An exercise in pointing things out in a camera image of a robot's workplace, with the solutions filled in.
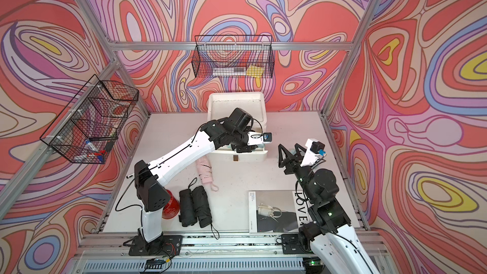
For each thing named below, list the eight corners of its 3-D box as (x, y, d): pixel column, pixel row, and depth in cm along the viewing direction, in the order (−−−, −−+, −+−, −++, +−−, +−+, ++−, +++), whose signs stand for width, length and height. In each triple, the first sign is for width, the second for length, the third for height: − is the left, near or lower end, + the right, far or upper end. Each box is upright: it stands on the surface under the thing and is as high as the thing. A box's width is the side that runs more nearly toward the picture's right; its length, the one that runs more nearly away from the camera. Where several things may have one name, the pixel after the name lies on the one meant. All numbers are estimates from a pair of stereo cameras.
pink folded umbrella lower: (205, 194, 88) (204, 192, 86) (196, 162, 99) (195, 159, 97) (218, 189, 90) (218, 187, 87) (208, 158, 101) (207, 155, 99)
